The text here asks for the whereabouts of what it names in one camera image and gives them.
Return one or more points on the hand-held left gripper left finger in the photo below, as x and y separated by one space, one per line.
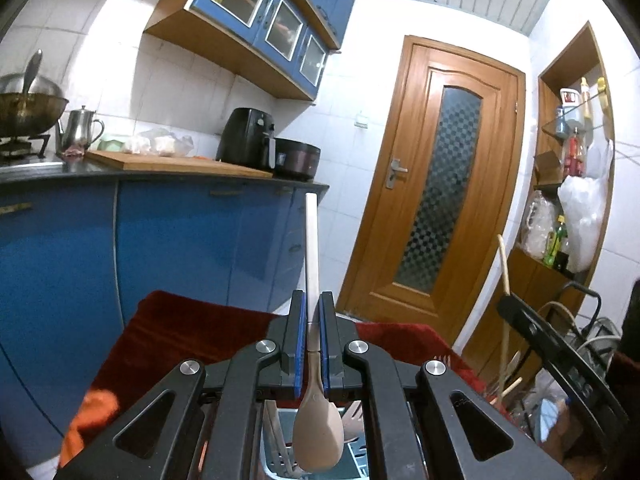
300 340

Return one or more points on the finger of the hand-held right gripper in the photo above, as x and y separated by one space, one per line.
545 347

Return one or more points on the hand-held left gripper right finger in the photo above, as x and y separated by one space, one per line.
326 345

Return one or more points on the white chopstick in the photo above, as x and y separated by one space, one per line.
276 430

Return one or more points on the light blue utensil holder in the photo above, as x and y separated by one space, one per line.
357 465

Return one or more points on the wooden chopstick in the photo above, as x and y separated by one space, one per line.
514 385

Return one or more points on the wooden shelf alcove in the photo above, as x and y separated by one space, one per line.
530 285

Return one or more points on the black metal rack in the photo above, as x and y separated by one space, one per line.
575 285

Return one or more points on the light blue plastic object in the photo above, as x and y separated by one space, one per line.
550 412

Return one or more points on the red floral blanket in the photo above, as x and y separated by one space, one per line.
200 330

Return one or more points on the green bottle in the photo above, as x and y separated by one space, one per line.
557 240

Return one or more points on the white plastic bag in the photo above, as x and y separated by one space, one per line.
582 220

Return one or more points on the clear plastic bag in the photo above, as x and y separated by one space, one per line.
537 225

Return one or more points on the blue kitchen base cabinets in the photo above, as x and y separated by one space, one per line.
175 240

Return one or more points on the red bottle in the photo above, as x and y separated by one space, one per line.
575 152

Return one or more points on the cardboard box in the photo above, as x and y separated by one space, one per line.
547 162

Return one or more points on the dark rice cooker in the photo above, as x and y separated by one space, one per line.
297 157

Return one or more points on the yellow bottle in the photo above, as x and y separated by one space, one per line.
603 105

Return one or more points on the black air fryer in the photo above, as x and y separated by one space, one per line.
242 135

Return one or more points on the wooden cutting board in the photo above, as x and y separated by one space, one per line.
175 164

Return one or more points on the cream bottle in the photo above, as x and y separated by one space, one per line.
584 97

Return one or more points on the white jar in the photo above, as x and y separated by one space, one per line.
569 99

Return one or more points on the clear bag of food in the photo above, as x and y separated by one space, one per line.
139 145
170 144

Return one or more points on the wooden door with glass panel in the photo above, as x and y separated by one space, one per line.
400 110

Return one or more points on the small pink object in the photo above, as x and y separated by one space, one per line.
74 153

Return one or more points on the stainless steel kettle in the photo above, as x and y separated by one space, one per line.
80 130

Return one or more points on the gas stove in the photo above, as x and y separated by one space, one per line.
20 149

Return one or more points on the dark metal wok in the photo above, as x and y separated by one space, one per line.
25 110

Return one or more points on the metal ladle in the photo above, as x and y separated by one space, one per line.
32 67

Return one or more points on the wall switch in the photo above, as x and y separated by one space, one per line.
360 120

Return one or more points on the blue glass-door wall cabinet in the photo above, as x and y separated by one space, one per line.
265 15

